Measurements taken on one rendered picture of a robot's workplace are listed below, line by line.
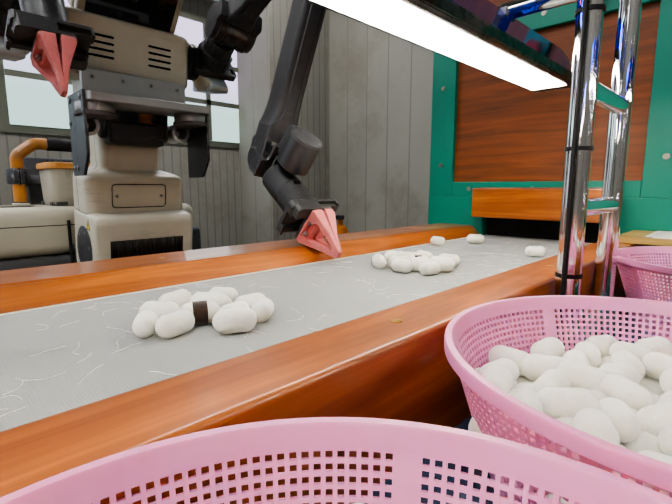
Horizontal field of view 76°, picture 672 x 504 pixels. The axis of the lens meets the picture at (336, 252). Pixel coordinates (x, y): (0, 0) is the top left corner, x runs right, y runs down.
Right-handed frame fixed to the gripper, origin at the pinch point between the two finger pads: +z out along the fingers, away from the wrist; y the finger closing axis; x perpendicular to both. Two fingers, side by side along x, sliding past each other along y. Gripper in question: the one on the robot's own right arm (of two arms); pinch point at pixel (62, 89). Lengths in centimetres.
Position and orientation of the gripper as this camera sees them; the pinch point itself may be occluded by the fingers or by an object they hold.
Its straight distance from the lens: 74.8
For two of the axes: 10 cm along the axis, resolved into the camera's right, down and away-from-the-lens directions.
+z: 3.2, 9.3, -1.8
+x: -6.3, 3.5, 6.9
